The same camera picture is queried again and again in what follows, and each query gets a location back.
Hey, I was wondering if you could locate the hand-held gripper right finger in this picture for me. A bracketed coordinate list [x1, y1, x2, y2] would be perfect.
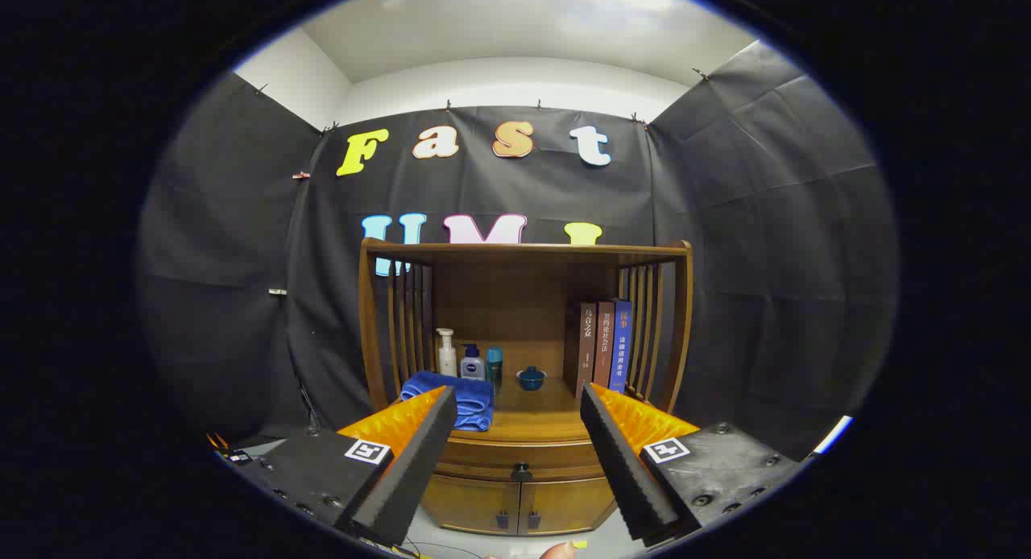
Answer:
[580, 382, 806, 548]

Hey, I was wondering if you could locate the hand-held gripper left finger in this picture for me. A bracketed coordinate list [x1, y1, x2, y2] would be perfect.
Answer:
[230, 386, 458, 548]

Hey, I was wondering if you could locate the wooden drawer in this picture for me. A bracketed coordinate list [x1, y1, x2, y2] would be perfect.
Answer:
[435, 435, 609, 484]

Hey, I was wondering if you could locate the wooden cabinet door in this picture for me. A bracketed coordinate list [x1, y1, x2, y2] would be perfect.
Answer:
[519, 477, 618, 536]
[420, 474, 521, 536]

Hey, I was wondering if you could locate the wooden countertop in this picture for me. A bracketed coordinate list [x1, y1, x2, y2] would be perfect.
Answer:
[391, 378, 669, 445]

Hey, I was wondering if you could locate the wooden cabinet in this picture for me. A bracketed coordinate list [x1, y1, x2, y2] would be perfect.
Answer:
[358, 238, 694, 537]

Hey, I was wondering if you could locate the blue towel with white tag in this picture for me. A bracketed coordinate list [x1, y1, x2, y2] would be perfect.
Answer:
[400, 371, 495, 412]

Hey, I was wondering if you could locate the blue book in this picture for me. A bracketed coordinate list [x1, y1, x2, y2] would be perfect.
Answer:
[610, 299, 634, 394]

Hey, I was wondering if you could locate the reddish brown book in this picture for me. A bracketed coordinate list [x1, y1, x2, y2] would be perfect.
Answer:
[594, 301, 616, 389]

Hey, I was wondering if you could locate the dark brown book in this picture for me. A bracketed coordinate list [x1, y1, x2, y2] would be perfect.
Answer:
[573, 303, 598, 397]

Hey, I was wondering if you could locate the black backdrop cloth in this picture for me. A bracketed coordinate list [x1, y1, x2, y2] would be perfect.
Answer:
[137, 39, 899, 463]

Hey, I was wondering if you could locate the black floor cable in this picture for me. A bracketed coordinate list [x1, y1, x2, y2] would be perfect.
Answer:
[403, 537, 484, 559]

